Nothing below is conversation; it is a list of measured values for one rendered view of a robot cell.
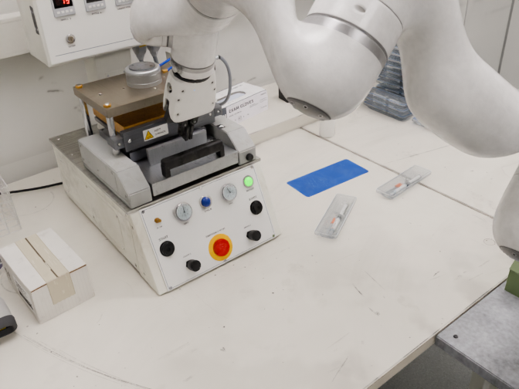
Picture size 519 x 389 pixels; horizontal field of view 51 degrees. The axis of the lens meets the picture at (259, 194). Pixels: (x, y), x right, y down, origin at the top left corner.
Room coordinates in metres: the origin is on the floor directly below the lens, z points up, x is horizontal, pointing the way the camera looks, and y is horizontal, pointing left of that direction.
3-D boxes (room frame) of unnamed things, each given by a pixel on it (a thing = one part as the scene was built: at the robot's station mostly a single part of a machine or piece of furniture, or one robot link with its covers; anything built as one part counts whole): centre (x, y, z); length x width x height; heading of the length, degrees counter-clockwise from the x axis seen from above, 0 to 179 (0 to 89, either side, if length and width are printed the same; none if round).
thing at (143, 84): (1.22, 0.25, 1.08); 0.31 x 0.24 x 0.13; 127
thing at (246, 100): (1.69, 0.08, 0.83); 0.23 x 0.12 x 0.07; 137
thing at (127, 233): (1.19, 0.23, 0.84); 0.53 x 0.37 x 0.17; 37
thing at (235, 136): (1.20, 0.09, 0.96); 0.26 x 0.05 x 0.07; 37
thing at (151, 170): (1.14, 0.22, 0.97); 0.30 x 0.22 x 0.08; 37
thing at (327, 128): (1.60, -0.23, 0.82); 0.05 x 0.05 x 0.14
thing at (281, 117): (1.83, -0.12, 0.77); 0.84 x 0.30 x 0.04; 127
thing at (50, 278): (0.90, 0.47, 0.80); 0.19 x 0.13 x 0.09; 37
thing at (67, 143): (1.21, 0.27, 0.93); 0.46 x 0.35 x 0.01; 37
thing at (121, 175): (1.04, 0.32, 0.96); 0.25 x 0.05 x 0.07; 37
